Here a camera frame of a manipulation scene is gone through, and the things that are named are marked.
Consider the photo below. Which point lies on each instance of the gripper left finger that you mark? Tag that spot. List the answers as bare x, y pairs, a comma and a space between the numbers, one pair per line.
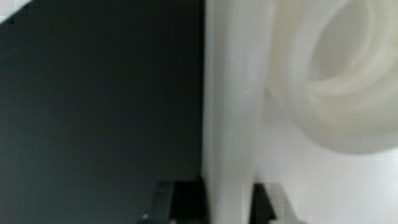
179, 205

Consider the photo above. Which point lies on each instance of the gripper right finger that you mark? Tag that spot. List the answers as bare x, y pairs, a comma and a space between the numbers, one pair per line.
271, 208

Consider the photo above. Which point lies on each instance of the white square tabletop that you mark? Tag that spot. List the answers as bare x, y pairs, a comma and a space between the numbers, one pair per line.
301, 110

